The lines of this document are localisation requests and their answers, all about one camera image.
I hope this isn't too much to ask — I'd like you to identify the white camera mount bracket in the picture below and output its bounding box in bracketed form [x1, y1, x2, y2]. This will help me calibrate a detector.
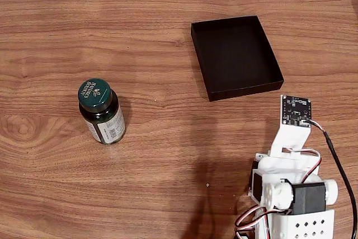
[269, 121, 313, 158]

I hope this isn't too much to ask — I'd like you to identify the black camera circuit board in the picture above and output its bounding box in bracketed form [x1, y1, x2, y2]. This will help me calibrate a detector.
[280, 95, 313, 128]

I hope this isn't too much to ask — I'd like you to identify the green-capped dark pill bottle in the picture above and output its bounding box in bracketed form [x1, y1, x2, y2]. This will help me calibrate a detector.
[77, 78, 126, 146]

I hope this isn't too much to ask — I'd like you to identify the red white black servo cable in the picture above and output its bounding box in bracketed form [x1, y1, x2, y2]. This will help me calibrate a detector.
[289, 148, 323, 187]
[234, 204, 271, 239]

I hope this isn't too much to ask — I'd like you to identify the black camera cable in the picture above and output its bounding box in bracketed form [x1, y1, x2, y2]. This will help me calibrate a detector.
[302, 119, 358, 239]

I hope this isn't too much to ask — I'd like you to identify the shallow black cardboard box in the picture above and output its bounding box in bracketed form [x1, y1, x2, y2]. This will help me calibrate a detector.
[191, 15, 285, 102]

